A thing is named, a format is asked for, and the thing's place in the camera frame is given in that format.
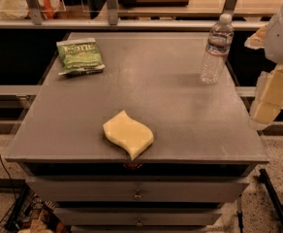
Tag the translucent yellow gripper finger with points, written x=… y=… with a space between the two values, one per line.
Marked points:
x=268 y=101
x=257 y=40

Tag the yellow wavy sponge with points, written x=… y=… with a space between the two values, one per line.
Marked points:
x=129 y=134

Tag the green jalapeno chip bag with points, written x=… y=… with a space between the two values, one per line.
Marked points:
x=80 y=56

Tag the white plastic bag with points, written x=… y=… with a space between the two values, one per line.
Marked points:
x=18 y=9

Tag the clear plastic water bottle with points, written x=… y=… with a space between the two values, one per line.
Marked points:
x=217 y=49

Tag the grey drawer cabinet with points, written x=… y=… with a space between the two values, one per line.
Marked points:
x=202 y=153

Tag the black wire basket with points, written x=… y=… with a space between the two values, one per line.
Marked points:
x=30 y=214

